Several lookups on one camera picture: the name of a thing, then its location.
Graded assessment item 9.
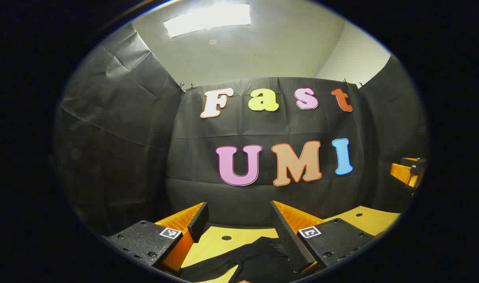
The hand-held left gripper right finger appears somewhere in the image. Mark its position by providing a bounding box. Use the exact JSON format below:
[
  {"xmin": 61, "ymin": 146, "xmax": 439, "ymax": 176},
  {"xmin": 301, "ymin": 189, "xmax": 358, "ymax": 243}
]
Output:
[{"xmin": 270, "ymin": 200, "xmax": 377, "ymax": 274}]

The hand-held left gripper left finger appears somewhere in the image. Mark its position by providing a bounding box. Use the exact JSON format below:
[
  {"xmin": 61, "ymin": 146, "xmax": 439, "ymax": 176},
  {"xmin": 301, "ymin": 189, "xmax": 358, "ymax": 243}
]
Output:
[{"xmin": 103, "ymin": 202, "xmax": 209, "ymax": 274}]

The black garment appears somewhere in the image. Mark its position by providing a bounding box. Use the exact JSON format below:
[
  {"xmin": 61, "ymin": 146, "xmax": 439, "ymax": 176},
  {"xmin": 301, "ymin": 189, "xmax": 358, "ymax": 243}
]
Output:
[{"xmin": 180, "ymin": 236, "xmax": 304, "ymax": 283}]

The black backdrop cloth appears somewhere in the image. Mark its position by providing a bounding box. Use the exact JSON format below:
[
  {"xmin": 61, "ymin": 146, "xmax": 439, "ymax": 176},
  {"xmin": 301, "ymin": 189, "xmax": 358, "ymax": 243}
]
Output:
[{"xmin": 53, "ymin": 22, "xmax": 429, "ymax": 236}]

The ceiling light panel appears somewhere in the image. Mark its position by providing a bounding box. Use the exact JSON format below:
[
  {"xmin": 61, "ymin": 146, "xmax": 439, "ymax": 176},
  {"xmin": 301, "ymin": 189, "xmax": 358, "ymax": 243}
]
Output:
[{"xmin": 163, "ymin": 3, "xmax": 252, "ymax": 39}]

